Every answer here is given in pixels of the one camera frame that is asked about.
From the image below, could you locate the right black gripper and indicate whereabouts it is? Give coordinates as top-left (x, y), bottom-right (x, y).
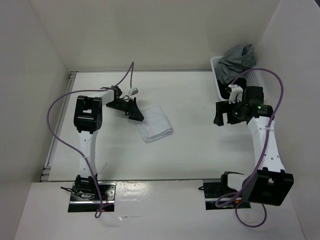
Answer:
top-left (213, 98), bottom-right (246, 126)

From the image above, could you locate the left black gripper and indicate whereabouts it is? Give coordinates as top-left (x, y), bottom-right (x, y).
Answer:
top-left (106, 97), bottom-right (144, 122)

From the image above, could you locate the white skirt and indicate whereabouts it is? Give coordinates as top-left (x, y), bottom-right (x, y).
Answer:
top-left (136, 106), bottom-right (174, 143)

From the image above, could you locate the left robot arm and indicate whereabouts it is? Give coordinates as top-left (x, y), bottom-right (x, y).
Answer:
top-left (73, 86), bottom-right (145, 200)

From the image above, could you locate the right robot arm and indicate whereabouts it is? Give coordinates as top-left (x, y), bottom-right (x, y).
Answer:
top-left (213, 84), bottom-right (294, 206)

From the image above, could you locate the black skirt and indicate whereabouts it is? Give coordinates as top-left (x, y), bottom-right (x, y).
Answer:
top-left (217, 77), bottom-right (247, 100)

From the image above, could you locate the white plastic laundry basket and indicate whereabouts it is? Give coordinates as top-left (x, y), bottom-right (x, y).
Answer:
top-left (210, 56), bottom-right (265, 101)

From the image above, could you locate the grey skirt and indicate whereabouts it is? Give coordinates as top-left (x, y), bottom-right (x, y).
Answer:
top-left (214, 44), bottom-right (256, 85)

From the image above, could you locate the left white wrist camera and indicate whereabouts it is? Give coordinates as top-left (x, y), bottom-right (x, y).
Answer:
top-left (128, 87), bottom-right (139, 96)

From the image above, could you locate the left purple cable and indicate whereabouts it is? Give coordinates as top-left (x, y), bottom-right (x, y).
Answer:
top-left (47, 61), bottom-right (136, 218)

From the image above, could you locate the purple cable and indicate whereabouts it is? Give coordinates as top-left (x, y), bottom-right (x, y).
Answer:
top-left (47, 61), bottom-right (136, 218)
top-left (215, 67), bottom-right (285, 228)

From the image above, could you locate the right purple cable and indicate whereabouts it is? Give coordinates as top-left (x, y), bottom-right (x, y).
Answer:
top-left (215, 67), bottom-right (285, 228)

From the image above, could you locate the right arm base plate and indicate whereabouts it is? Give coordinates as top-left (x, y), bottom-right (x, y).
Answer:
top-left (198, 178), bottom-right (243, 211)

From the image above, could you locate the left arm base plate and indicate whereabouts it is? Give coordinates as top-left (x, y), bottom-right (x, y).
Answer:
top-left (60, 182), bottom-right (116, 213)

